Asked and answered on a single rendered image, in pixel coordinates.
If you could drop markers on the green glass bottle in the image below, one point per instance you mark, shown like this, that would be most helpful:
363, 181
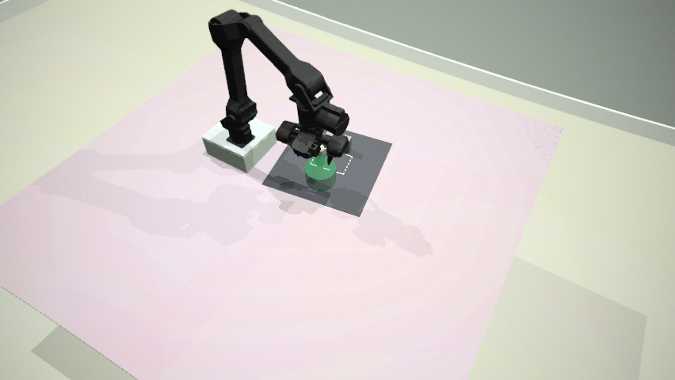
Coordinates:
319, 175

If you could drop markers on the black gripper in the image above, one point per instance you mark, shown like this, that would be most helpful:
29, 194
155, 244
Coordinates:
336, 145

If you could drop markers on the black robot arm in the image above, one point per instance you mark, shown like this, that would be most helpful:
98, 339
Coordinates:
228, 31

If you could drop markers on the dark grey mat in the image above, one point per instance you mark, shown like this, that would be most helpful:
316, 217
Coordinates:
356, 174

